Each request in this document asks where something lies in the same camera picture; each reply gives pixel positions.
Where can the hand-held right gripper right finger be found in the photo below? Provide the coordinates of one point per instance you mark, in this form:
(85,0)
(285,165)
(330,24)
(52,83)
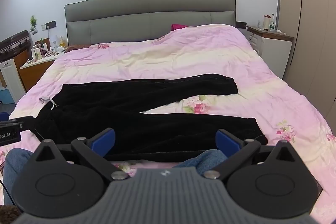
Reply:
(227,140)

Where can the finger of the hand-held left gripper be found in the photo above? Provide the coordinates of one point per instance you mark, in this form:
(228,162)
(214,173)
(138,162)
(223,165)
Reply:
(27,122)

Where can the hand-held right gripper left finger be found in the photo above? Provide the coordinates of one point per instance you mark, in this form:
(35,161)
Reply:
(104,140)

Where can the black pants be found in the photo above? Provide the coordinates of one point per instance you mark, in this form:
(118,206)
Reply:
(136,108)

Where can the person's right leg in jeans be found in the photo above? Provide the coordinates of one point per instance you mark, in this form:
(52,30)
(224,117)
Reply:
(204,159)

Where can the person's leg in jeans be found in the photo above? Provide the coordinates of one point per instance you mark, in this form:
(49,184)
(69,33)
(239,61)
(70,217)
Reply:
(15,169)
(204,159)

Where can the person's left leg in jeans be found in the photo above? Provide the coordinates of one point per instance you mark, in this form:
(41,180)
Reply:
(15,169)

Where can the white cabinet door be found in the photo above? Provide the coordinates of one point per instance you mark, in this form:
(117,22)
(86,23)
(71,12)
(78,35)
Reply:
(11,79)

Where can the wooden nightstand with white top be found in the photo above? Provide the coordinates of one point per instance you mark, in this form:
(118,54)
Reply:
(34,71)

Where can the group of cosmetic bottles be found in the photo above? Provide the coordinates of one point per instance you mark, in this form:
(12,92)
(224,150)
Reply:
(42,50)

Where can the brown dresser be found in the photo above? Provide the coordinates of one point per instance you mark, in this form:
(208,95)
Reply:
(13,45)

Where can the brown fuzzy cloth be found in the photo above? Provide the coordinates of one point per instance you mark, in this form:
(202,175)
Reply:
(9,214)

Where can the small white table lamp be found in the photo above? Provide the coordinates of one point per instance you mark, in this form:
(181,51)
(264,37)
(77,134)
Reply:
(54,41)

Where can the brown pillow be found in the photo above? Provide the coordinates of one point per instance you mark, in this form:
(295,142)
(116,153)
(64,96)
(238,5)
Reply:
(77,47)

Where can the small potted green plant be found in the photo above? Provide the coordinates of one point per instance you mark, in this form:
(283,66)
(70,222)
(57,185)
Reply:
(33,23)

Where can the pink floral blanket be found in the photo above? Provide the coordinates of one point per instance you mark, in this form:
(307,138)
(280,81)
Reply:
(162,58)

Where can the white nightstand with brown top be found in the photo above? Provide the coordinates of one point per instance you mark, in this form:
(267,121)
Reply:
(273,49)

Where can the magenta cloth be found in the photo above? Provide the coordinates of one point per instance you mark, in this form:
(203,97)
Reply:
(178,27)

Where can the white bottle with red cap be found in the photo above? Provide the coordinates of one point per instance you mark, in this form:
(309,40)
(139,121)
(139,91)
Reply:
(267,22)

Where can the clear bottle with green label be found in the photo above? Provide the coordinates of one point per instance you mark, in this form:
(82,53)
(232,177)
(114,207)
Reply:
(272,22)

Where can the grey upholstered headboard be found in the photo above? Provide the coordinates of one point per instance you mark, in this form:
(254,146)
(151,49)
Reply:
(147,19)

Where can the beige wardrobe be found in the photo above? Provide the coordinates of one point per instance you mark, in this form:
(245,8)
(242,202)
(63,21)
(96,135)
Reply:
(312,29)

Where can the dark wall outlet panel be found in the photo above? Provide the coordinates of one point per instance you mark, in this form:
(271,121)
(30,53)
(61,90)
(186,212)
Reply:
(48,25)

